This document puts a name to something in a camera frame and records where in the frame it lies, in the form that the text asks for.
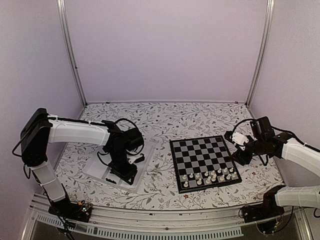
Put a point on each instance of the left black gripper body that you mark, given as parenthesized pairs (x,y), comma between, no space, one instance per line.
(118,165)

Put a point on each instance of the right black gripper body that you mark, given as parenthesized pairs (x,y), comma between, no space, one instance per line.
(258,148)

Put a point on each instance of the white bishop piece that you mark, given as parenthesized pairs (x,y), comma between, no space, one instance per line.
(208,180)

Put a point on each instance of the white piece corner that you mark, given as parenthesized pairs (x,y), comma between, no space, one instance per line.
(186,184)

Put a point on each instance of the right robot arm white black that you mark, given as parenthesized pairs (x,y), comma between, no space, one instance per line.
(299,163)

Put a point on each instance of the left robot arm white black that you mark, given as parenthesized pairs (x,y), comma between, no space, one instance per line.
(43,129)

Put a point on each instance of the pile of black chess pieces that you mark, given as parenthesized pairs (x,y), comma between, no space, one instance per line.
(110,181)

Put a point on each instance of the clear plastic piece tray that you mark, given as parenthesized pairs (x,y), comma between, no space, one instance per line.
(98,171)

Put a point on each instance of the black grey chessboard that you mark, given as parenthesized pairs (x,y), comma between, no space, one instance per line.
(198,155)

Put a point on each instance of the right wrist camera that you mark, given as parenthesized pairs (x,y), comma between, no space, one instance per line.
(236,138)

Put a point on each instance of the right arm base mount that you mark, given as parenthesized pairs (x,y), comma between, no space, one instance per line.
(266,215)

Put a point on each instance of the front aluminium rail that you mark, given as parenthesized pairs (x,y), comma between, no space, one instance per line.
(108,223)

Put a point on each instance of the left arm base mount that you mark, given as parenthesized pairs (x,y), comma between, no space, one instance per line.
(78,211)

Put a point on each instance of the right aluminium frame post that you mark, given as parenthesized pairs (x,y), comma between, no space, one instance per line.
(262,50)

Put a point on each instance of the aluminium frame post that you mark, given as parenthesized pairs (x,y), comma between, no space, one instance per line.
(262,50)
(70,52)

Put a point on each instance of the left aluminium frame post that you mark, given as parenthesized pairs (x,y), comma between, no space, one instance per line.
(70,52)

